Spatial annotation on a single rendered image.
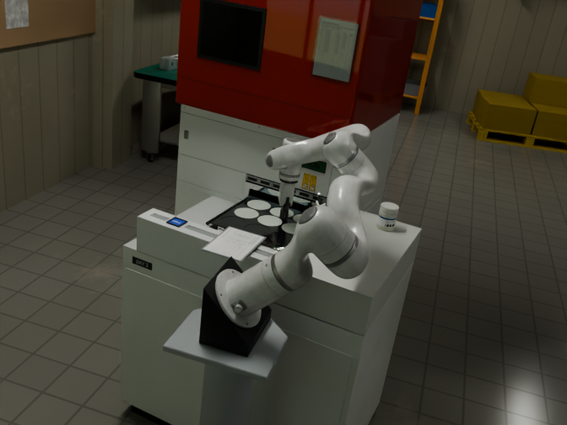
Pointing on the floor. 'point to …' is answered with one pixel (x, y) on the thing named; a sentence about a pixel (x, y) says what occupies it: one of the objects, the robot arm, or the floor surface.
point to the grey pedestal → (227, 369)
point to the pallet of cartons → (524, 114)
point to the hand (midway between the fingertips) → (283, 213)
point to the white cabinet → (360, 385)
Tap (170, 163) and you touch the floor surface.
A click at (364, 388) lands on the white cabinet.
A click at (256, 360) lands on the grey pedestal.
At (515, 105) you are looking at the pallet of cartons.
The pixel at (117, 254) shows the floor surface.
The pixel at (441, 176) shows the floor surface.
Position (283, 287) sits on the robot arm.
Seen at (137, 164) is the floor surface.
